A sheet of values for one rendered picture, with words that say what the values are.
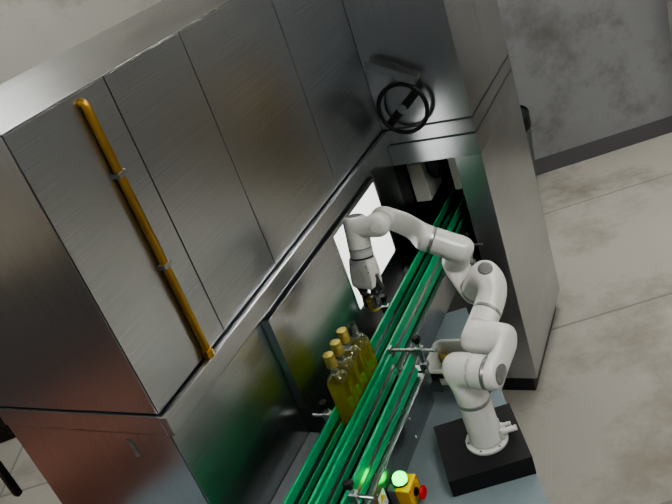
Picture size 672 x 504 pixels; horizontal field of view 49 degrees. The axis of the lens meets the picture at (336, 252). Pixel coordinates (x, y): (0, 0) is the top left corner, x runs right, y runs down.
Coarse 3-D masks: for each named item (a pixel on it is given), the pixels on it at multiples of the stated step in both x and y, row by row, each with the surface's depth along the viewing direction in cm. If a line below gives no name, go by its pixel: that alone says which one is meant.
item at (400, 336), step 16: (464, 208) 323; (432, 272) 285; (416, 288) 272; (416, 304) 270; (400, 320) 257; (416, 320) 268; (400, 336) 255; (384, 352) 244; (400, 352) 254; (368, 384) 233; (352, 416) 222; (336, 448) 212; (320, 480) 203
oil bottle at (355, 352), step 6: (354, 348) 230; (348, 354) 229; (354, 354) 229; (360, 354) 232; (354, 360) 229; (360, 360) 231; (360, 366) 231; (366, 366) 235; (360, 372) 231; (366, 372) 234; (366, 378) 234; (366, 384) 234
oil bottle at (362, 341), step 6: (360, 336) 234; (366, 336) 235; (354, 342) 233; (360, 342) 233; (366, 342) 235; (360, 348) 233; (366, 348) 234; (372, 348) 238; (366, 354) 234; (372, 354) 238; (366, 360) 235; (372, 360) 237; (372, 366) 237; (372, 372) 237
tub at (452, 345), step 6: (438, 342) 261; (444, 342) 261; (450, 342) 260; (456, 342) 259; (438, 348) 262; (450, 348) 261; (456, 348) 260; (462, 348) 259; (432, 354) 257; (432, 360) 256; (438, 360) 260; (432, 366) 256; (438, 366) 260; (432, 372) 248; (438, 372) 247
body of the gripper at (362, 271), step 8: (352, 264) 234; (360, 264) 231; (368, 264) 230; (376, 264) 232; (352, 272) 236; (360, 272) 233; (368, 272) 230; (376, 272) 231; (352, 280) 238; (360, 280) 234; (368, 280) 231; (368, 288) 232
